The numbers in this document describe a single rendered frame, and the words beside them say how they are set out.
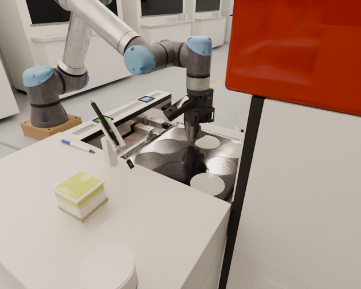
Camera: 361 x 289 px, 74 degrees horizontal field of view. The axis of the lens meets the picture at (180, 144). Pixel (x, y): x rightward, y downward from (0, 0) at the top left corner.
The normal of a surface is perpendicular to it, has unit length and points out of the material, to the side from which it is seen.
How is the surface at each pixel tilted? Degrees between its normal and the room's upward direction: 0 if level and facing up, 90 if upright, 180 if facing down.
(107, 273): 0
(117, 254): 0
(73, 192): 0
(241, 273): 90
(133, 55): 88
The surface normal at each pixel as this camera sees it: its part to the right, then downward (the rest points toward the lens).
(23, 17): 0.85, 0.29
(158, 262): 0.01, -0.85
